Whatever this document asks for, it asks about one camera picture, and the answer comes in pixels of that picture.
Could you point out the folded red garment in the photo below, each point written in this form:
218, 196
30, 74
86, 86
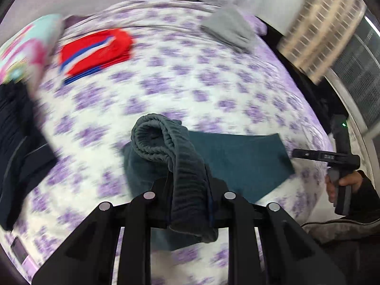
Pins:
95, 50

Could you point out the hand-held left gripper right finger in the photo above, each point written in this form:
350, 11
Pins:
237, 213

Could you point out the purple floral bedsheet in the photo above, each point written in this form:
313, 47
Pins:
178, 74

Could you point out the dark rectangular object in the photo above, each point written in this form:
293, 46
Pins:
19, 250

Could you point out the folded grey garment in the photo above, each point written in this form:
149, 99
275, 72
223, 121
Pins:
231, 29

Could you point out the checkered beige grey curtain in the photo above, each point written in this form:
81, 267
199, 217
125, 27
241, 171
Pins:
320, 29

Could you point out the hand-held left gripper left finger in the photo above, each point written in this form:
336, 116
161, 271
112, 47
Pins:
139, 213

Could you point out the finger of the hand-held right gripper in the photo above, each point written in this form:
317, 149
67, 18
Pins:
308, 154

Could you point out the dark navy garment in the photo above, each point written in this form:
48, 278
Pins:
17, 142

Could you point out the person's right hand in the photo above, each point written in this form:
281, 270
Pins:
350, 181

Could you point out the person's grey jacket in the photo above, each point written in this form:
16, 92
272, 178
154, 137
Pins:
341, 228

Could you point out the teal pants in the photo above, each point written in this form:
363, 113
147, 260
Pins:
237, 157

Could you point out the person's right forearm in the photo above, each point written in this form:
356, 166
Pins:
368, 199

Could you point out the colourful printed pillow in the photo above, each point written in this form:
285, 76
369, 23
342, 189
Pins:
26, 50

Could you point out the window with metal grille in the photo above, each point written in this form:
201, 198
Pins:
359, 74

